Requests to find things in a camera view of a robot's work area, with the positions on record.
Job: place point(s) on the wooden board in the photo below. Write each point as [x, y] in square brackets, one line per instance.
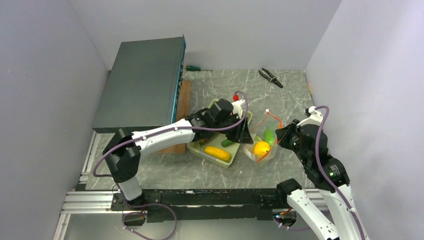
[183, 109]

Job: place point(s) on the light green perforated basket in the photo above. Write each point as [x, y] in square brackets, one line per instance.
[197, 147]

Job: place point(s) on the black handled pliers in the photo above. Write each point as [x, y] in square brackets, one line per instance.
[266, 74]

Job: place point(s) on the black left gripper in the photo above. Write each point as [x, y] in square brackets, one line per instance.
[242, 135]

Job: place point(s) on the green lettuce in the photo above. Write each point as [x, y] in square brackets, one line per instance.
[269, 136]

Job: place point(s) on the dark grey metal box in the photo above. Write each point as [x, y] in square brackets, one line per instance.
[143, 86]

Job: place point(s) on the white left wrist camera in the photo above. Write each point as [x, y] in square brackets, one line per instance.
[238, 106]

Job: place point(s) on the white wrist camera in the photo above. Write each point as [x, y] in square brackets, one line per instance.
[238, 106]
[314, 117]

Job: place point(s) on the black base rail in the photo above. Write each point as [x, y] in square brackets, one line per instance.
[203, 204]

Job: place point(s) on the green handled screwdriver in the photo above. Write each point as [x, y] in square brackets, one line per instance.
[191, 68]

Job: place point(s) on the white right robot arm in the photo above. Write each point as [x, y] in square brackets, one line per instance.
[329, 176]

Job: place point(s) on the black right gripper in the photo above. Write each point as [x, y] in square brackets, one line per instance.
[283, 134]

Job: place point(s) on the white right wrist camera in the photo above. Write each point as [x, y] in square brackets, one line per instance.
[314, 117]

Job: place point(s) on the green cucumber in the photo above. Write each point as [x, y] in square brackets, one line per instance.
[227, 143]

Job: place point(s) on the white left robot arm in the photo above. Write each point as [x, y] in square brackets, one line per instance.
[126, 149]

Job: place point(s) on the yellow corn cob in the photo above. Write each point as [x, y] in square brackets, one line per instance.
[218, 153]

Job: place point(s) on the clear zip bag orange zipper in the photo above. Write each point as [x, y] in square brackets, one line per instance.
[256, 132]

